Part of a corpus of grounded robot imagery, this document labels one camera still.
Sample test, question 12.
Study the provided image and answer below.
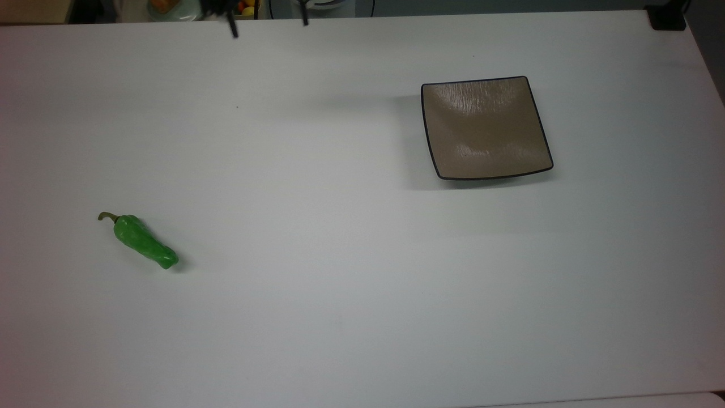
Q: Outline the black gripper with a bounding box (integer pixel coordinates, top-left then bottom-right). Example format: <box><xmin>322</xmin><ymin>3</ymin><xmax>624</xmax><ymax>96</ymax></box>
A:
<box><xmin>201</xmin><ymin>0</ymin><xmax>310</xmax><ymax>39</ymax></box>

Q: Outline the square brown ceramic plate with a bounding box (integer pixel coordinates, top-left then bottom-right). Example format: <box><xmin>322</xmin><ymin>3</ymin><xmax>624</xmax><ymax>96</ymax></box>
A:
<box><xmin>420</xmin><ymin>75</ymin><xmax>555</xmax><ymax>181</ymax></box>

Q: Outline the green chili pepper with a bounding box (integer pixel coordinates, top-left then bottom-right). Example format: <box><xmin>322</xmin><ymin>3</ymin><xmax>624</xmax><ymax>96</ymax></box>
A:
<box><xmin>97</xmin><ymin>212</ymin><xmax>180</xmax><ymax>270</ymax></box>

